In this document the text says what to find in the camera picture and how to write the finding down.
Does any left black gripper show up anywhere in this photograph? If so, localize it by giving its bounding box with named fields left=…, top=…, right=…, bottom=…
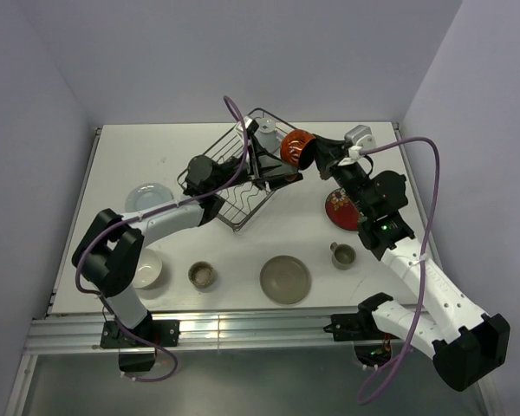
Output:
left=210, top=137, right=302, bottom=193

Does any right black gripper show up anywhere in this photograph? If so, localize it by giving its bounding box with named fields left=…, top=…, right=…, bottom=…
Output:
left=307, top=133, right=374, bottom=218

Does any orange black patterned cup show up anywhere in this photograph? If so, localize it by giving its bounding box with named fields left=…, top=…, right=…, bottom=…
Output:
left=280, top=129, right=315, bottom=170

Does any light blue ceramic mug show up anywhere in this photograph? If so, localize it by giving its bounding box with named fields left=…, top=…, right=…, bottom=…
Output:
left=255, top=118, right=281, bottom=153

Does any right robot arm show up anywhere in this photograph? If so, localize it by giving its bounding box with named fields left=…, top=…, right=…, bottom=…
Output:
left=313, top=134, right=510, bottom=392

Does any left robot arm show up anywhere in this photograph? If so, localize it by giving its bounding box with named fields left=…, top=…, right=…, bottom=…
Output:
left=72, top=134, right=302, bottom=346

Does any red floral plate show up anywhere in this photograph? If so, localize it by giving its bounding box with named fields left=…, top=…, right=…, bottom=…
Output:
left=324, top=189, right=360, bottom=232

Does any small grey espresso cup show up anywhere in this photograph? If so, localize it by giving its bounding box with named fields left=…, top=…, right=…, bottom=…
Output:
left=330, top=242, right=357, bottom=270

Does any grey stoneware saucer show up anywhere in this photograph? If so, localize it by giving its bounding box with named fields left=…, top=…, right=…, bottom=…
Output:
left=259, top=255, right=311, bottom=305

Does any light blue saucer plate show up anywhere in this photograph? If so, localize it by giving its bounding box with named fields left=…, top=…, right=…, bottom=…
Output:
left=125, top=183, right=173, bottom=212

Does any small brown speckled cup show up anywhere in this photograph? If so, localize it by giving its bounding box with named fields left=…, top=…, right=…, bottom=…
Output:
left=188, top=261, right=217, bottom=289

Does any white ceramic bowl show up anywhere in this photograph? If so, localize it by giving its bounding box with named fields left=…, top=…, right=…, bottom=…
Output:
left=132, top=249, right=163, bottom=289

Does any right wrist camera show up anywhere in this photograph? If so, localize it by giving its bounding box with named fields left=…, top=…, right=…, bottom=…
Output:
left=338, top=125, right=376, bottom=166

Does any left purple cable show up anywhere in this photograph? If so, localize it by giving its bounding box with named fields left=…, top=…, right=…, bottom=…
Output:
left=75, top=94, right=252, bottom=383

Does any purple cable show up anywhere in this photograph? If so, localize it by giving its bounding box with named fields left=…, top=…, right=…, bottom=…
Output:
left=75, top=94, right=252, bottom=383
left=355, top=137, right=441, bottom=405

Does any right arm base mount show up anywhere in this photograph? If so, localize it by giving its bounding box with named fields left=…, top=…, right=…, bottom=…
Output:
left=322, top=312, right=397, bottom=368

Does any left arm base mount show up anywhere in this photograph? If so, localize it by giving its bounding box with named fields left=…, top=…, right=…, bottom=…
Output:
left=99, top=320, right=180, bottom=382

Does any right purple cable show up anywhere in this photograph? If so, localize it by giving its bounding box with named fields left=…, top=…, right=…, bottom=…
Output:
left=355, top=137, right=441, bottom=405

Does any aluminium extrusion rail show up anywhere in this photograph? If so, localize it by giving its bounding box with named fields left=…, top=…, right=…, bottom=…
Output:
left=23, top=307, right=357, bottom=355

